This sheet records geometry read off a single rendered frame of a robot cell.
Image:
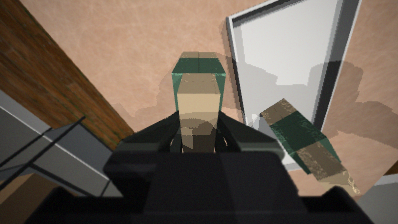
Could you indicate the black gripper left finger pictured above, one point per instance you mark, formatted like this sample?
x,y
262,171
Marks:
x,y
156,137

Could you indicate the white shallow tray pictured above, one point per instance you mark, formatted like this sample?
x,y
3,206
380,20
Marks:
x,y
292,50

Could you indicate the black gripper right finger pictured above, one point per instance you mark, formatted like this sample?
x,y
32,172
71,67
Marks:
x,y
242,138

